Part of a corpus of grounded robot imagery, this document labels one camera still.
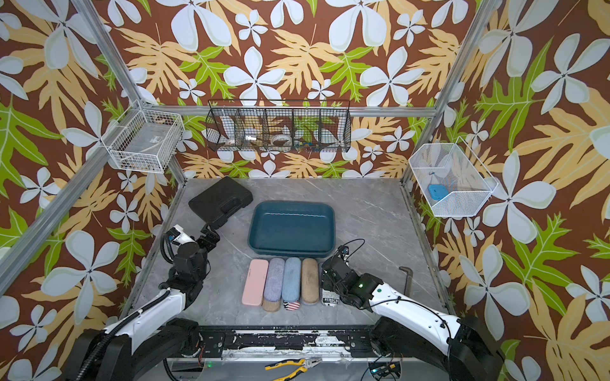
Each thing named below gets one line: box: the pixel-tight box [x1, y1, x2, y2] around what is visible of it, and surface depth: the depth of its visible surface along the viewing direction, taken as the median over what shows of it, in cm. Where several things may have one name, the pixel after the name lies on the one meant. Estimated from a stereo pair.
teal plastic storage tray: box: [247, 200, 337, 258], surface depth 103 cm
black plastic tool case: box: [188, 176, 254, 228], surface depth 108 cm
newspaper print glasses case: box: [320, 288, 340, 308], surface depth 79 cm
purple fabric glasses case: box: [263, 257, 286, 302], surface depth 82 cm
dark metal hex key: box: [398, 265, 414, 297], surface depth 90 cm
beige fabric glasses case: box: [262, 296, 282, 313], surface depth 81 cm
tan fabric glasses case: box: [301, 257, 320, 305], surface depth 82 cm
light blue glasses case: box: [281, 257, 302, 303], surface depth 82 cm
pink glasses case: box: [241, 258, 270, 306], surface depth 83 cm
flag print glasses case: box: [282, 300, 302, 312], surface depth 81 cm
